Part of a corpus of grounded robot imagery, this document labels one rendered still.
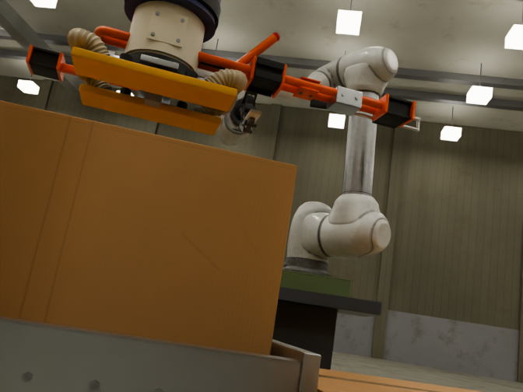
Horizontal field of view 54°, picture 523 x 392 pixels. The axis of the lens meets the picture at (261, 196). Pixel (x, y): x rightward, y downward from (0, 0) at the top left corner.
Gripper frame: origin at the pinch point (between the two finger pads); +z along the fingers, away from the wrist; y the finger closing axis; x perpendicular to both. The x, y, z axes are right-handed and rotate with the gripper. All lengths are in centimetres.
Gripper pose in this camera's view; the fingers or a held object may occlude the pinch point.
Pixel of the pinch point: (259, 88)
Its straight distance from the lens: 137.4
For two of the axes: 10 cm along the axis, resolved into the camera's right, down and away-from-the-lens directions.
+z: 2.5, -1.8, -9.5
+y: -1.6, 9.6, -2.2
